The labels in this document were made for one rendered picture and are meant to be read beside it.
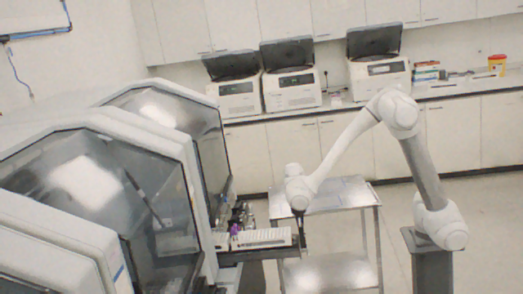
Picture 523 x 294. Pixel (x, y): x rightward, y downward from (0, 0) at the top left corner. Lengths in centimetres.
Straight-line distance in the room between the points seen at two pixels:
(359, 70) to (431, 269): 242
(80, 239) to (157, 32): 372
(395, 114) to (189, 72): 353
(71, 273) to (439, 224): 152
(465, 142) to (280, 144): 179
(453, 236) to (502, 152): 288
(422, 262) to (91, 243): 169
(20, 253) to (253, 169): 363
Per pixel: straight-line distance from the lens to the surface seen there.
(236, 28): 457
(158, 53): 477
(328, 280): 287
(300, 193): 189
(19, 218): 124
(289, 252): 221
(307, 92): 433
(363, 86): 436
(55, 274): 108
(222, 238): 228
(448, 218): 209
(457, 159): 477
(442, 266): 244
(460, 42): 517
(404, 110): 182
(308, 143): 444
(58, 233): 120
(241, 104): 438
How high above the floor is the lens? 194
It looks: 18 degrees down
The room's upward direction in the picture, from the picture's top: 9 degrees counter-clockwise
